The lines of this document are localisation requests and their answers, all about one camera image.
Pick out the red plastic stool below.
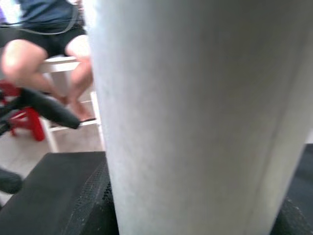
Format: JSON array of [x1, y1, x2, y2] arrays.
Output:
[[0, 80, 46, 142]]

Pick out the black padded bar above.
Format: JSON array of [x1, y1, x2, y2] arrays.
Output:
[[21, 87, 81, 130], [0, 168, 24, 194]]

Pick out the white wooden stool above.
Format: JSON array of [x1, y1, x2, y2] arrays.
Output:
[[40, 56, 103, 152]]

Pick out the white plastic table leg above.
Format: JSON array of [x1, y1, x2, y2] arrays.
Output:
[[87, 0, 313, 235]]

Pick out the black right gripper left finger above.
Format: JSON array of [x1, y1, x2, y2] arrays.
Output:
[[0, 151, 118, 235]]

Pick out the seated person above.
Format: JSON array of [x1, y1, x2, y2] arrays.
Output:
[[0, 0, 95, 122]]

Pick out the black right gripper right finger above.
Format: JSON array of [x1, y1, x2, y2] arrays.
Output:
[[270, 143, 313, 235]]

